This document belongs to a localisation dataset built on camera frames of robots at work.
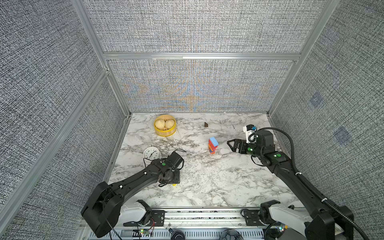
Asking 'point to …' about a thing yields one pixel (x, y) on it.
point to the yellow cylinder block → (174, 185)
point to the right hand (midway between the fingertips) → (234, 141)
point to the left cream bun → (160, 123)
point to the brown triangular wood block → (206, 124)
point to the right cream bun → (169, 123)
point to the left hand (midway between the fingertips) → (175, 180)
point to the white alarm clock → (151, 153)
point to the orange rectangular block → (213, 152)
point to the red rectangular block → (214, 147)
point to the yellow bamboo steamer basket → (165, 132)
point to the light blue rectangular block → (214, 141)
